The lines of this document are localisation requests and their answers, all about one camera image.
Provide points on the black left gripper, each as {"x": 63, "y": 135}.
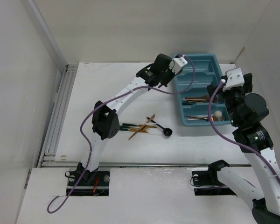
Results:
{"x": 172, "y": 75}

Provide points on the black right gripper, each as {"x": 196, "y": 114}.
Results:
{"x": 249, "y": 79}

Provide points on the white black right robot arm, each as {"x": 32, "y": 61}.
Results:
{"x": 246, "y": 110}

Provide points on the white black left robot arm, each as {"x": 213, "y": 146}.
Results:
{"x": 105, "y": 115}

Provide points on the white ceramic spoon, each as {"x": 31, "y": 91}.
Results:
{"x": 217, "y": 114}

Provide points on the blue plastic cutlery tray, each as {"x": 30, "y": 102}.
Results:
{"x": 202, "y": 69}

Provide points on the copper chopstick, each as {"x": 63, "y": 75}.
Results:
{"x": 141, "y": 129}

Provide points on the black spoon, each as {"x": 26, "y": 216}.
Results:
{"x": 166, "y": 131}

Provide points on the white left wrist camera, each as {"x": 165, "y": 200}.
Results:
{"x": 177, "y": 64}

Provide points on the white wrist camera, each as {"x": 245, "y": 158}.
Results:
{"x": 233, "y": 78}
{"x": 177, "y": 64}

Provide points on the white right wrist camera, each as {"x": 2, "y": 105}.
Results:
{"x": 233, "y": 78}

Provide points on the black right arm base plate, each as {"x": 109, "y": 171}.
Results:
{"x": 204, "y": 185}

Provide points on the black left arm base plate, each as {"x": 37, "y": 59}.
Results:
{"x": 98, "y": 186}

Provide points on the aluminium frame rail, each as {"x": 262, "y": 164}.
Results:
{"x": 55, "y": 122}

